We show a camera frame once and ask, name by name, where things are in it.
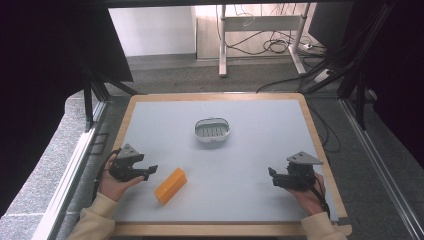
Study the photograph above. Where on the white desk frame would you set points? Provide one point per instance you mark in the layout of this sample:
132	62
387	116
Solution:
260	33

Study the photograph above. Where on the dark curtain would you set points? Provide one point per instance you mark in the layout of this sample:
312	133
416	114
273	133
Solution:
393	66
53	83

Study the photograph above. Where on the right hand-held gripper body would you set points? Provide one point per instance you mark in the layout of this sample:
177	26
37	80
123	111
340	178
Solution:
298	173

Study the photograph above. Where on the person's left hand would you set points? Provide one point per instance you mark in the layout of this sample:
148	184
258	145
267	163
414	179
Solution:
111	185

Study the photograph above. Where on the black metal stand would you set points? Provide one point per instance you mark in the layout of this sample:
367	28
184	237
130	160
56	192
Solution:
100	86
356	73

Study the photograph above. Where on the white soap dish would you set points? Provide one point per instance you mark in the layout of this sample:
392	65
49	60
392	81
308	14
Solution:
212	130

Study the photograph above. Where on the person's right hand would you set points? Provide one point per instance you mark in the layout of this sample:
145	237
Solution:
308	198

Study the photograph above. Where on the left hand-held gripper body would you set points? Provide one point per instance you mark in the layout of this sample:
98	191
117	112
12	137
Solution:
124	163

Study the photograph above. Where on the wooden table board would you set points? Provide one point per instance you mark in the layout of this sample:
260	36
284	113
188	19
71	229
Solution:
213	230

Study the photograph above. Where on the white power strip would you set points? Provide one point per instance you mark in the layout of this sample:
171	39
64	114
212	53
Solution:
322	75

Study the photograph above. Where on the orange sponge block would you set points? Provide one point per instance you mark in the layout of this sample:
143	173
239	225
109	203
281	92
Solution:
170	185

